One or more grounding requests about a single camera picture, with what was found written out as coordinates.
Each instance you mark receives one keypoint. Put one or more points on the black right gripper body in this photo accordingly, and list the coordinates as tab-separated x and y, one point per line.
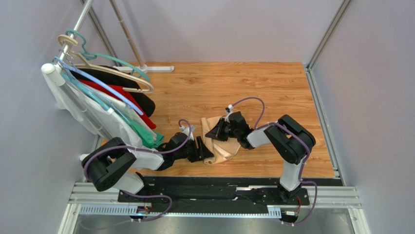
222	127

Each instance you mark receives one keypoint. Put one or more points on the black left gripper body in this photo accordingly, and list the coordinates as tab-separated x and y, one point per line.
190	152

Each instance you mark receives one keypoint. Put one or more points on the beige cloth napkin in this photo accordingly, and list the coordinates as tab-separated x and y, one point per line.
222	150

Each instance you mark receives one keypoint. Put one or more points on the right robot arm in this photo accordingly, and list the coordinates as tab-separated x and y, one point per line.
291	140

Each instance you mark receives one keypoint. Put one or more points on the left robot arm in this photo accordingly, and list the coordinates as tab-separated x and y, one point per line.
108	166

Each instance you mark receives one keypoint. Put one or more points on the green garment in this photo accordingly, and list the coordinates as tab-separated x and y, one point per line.
149	138

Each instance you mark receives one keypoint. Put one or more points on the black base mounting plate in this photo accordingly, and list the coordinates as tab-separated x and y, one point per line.
214	195

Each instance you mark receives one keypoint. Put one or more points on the black garment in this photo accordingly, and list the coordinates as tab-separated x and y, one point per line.
129	87

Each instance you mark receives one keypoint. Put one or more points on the red garment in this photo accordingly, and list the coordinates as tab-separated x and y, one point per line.
119	89

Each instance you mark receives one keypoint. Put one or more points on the white clothes rack base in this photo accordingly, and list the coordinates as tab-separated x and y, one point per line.
146	69

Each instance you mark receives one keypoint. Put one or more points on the white garment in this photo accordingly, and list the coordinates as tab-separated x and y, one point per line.
98	112

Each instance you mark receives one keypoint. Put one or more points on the teal plastic hanger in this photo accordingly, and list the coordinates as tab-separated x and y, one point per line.
93	55

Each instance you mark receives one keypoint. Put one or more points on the blue plastic hanger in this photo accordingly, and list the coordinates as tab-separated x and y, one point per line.
100	83

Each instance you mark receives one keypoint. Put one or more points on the metal clothes rack pole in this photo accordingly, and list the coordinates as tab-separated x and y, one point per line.
51	71

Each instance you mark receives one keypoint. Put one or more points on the thin metal rod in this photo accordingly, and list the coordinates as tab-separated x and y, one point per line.
127	34

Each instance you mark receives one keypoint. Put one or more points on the beige wooden hanger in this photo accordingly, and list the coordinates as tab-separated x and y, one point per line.
145	86

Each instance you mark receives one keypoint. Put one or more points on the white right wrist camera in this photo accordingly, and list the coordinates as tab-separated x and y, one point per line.
229	111

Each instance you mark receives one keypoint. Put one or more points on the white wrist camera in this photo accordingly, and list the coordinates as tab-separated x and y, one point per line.
229	111
188	130

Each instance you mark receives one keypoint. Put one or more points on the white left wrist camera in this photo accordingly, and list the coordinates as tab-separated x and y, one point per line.
188	130

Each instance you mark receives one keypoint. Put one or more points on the aluminium frame rail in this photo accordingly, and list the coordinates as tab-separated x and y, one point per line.
335	208

